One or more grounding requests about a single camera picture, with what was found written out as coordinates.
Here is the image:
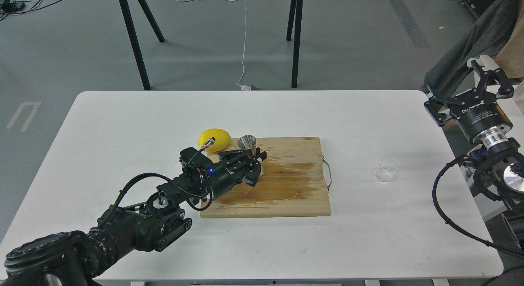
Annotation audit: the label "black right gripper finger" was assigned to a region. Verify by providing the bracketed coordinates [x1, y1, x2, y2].
[424, 86, 461, 127]
[470, 60, 514, 100]

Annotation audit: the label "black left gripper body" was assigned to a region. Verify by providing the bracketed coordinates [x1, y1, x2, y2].
[203, 161, 248, 200]

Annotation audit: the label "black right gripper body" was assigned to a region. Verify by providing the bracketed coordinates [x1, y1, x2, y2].
[449, 89, 513, 144]

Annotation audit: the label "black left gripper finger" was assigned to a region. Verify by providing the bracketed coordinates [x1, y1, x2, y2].
[233, 150, 267, 187]
[218, 149, 249, 163]

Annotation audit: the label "steel double jigger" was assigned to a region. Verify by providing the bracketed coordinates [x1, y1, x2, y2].
[237, 134, 264, 176]

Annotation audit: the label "small clear glass cup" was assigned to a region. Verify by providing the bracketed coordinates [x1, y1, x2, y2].
[373, 157, 400, 183]

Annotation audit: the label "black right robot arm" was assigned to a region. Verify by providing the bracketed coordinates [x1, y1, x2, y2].
[424, 54, 524, 258]

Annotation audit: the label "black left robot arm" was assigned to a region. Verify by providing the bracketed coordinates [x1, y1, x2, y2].
[2, 137, 267, 286]

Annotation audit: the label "yellow lemon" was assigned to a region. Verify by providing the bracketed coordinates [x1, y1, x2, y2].
[197, 128, 231, 153]

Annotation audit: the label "person in tan shirt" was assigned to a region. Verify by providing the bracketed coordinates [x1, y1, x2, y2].
[495, 14, 524, 78]

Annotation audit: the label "wooden cutting board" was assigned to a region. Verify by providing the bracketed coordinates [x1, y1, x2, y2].
[200, 137, 331, 218]

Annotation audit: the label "black metal trestle table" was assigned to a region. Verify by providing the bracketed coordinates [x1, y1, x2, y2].
[112, 0, 307, 91]

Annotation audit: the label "white hanging cable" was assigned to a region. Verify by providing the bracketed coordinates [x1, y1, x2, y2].
[235, 0, 251, 91]

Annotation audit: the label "black cables on floor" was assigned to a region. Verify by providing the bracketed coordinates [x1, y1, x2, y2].
[0, 0, 84, 20]

